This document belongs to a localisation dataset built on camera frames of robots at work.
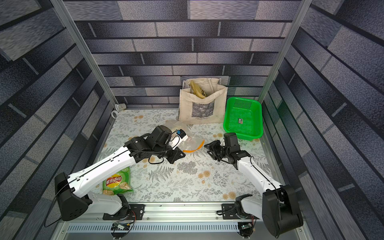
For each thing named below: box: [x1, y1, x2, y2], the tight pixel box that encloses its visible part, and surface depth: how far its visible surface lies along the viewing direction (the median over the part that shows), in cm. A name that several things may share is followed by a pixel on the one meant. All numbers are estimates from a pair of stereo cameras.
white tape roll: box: [111, 110, 119, 119], surface depth 123 cm
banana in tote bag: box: [190, 80, 206, 99], surface depth 99 cm
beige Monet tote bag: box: [179, 77, 228, 125], surface depth 102 cm
